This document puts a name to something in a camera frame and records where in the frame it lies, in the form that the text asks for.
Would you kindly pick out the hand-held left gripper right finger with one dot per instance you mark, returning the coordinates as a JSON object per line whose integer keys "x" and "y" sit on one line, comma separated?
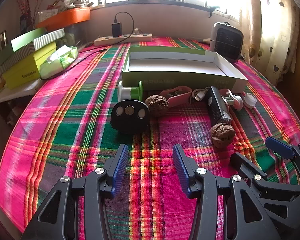
{"x": 182, "y": 170}

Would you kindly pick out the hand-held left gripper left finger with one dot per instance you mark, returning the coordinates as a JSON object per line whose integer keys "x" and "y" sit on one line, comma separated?
{"x": 120, "y": 170}

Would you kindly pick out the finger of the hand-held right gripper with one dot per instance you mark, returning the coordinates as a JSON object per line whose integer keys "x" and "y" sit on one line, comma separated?
{"x": 245, "y": 163}
{"x": 278, "y": 146}

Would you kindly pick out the brown walnut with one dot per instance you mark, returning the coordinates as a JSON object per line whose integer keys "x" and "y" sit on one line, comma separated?
{"x": 157, "y": 105}
{"x": 222, "y": 135}

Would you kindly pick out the black oval holder silver discs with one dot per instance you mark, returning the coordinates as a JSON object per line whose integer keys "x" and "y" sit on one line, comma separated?
{"x": 130, "y": 123}

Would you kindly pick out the small clear white jar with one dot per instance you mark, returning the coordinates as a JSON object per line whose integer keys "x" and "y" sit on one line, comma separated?
{"x": 250, "y": 100}

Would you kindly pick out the black bike light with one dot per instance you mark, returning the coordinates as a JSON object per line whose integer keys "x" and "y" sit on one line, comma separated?
{"x": 216, "y": 105}

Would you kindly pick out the pink white clip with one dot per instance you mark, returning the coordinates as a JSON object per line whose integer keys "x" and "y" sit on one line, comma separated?
{"x": 228, "y": 98}

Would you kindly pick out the green white mushroom massager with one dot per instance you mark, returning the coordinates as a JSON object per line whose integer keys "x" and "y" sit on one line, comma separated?
{"x": 130, "y": 93}

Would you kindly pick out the green white cardboard box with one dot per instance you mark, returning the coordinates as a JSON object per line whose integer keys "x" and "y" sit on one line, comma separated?
{"x": 165, "y": 81}

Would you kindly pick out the pink green plaid tablecloth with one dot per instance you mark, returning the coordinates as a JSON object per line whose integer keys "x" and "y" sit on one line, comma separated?
{"x": 90, "y": 120}

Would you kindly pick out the grey space heater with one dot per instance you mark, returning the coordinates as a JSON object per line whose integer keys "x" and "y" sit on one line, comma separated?
{"x": 226, "y": 42}

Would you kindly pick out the beige heart curtain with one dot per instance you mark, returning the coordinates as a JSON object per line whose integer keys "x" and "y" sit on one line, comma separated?
{"x": 272, "y": 30}

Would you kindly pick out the green white tissue pack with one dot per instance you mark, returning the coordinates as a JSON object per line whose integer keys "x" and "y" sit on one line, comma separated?
{"x": 57, "y": 63}

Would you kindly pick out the beige cloth pouch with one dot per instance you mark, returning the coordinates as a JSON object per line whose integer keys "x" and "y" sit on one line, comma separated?
{"x": 207, "y": 40}

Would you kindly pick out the beige power strip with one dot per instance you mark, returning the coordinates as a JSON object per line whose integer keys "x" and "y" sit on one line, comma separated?
{"x": 122, "y": 40}

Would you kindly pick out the white shelf board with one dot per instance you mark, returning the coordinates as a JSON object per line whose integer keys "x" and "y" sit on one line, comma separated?
{"x": 15, "y": 92}

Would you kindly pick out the white plug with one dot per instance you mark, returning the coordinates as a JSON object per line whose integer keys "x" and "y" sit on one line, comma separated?
{"x": 138, "y": 31}

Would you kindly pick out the black charger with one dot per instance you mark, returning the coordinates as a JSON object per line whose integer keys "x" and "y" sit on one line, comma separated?
{"x": 116, "y": 29}

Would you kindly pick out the green white striped box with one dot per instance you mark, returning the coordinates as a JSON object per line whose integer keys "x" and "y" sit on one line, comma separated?
{"x": 48, "y": 38}

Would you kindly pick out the grey chevron box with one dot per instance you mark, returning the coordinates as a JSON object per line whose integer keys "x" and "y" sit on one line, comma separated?
{"x": 27, "y": 51}

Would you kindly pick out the black window latch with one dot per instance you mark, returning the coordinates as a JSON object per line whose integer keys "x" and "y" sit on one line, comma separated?
{"x": 212, "y": 11}

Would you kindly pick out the orange box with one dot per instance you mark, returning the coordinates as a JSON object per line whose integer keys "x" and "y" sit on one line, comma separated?
{"x": 65, "y": 18}

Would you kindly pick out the green box lid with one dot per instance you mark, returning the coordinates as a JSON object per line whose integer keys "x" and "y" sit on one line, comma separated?
{"x": 25, "y": 38}

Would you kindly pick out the white plastic bags pile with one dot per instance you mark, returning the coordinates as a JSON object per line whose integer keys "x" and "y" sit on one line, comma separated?
{"x": 78, "y": 1}

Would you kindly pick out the red branch decoration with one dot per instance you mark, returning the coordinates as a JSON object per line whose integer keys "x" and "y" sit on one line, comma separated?
{"x": 26, "y": 2}

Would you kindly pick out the window frame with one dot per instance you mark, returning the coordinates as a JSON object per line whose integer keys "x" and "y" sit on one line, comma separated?
{"x": 165, "y": 5}

